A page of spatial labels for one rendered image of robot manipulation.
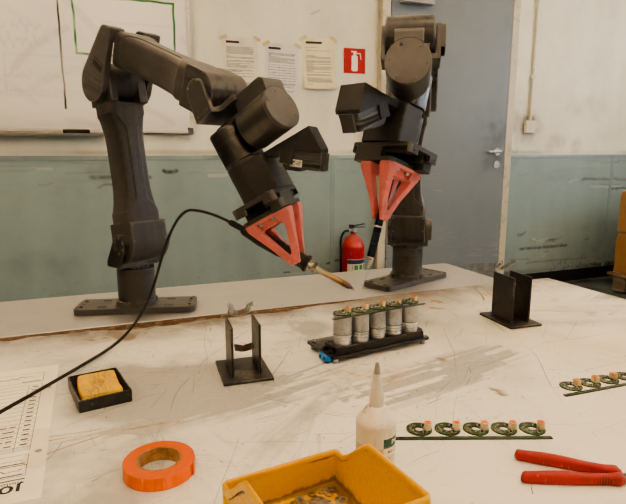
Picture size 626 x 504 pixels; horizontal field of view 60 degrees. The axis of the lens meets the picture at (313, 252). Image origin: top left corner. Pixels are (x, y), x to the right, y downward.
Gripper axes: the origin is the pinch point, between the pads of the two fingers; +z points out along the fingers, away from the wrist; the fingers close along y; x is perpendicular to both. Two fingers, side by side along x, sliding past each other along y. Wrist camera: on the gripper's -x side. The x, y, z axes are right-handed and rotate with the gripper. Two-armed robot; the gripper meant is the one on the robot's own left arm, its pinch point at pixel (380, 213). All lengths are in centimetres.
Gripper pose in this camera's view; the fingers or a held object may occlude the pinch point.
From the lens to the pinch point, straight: 75.1
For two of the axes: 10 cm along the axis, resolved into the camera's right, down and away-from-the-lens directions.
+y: 6.7, 1.3, -7.3
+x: 7.1, 1.8, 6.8
